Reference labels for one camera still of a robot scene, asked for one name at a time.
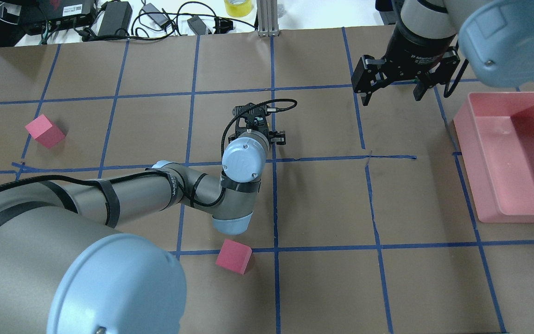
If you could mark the pink cube centre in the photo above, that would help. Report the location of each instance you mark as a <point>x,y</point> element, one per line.
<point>234,256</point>

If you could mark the aluminium frame post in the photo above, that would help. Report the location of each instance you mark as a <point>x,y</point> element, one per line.
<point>267,18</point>

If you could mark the pink cube near edge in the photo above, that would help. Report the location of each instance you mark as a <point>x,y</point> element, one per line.
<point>45,132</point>

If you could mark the black power adapter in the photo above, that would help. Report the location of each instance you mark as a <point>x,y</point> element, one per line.
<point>116,16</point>
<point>158,17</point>

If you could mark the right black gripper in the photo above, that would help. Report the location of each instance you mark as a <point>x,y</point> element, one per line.
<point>414,50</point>

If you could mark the pink plastic tray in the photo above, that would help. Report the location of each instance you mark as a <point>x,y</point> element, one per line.
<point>496,136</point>

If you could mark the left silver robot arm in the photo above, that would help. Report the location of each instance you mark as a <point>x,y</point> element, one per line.
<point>66,269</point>

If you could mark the yellow tape roll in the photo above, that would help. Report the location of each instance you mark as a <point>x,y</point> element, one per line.
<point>238,8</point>

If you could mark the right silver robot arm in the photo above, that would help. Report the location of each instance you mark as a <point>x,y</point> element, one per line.
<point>494,37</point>

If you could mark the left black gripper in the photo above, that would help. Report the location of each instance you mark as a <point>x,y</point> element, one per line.
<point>278,137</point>

